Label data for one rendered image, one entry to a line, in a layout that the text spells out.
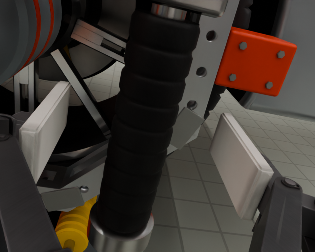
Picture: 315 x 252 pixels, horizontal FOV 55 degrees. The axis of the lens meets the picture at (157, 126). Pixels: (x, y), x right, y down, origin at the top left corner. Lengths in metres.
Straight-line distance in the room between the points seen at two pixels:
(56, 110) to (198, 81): 0.26
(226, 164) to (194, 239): 1.21
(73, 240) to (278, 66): 0.40
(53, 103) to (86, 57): 0.49
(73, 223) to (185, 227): 0.94
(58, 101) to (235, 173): 0.10
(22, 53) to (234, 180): 0.21
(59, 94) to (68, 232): 0.38
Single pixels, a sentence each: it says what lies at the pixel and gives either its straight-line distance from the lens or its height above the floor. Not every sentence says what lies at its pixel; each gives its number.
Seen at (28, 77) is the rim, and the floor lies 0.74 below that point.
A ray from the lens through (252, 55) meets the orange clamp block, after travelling 0.40.
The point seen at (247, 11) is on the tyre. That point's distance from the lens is 0.48.
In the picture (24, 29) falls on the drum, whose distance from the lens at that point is 0.29.
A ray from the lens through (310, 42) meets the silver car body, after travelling 0.61.
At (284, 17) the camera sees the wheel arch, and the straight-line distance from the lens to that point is 0.58.
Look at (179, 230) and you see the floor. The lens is 1.40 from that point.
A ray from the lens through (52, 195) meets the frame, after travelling 0.47.
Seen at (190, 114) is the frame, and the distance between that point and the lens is 0.40.
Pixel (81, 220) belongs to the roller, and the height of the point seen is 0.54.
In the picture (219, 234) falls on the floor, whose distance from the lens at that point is 1.46.
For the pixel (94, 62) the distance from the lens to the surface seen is 0.65.
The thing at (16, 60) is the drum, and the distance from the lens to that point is 0.30.
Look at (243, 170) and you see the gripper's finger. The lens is 0.16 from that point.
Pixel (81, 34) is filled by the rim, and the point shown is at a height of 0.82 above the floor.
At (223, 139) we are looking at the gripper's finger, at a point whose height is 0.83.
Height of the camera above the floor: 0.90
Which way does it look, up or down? 23 degrees down
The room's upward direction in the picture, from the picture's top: 14 degrees clockwise
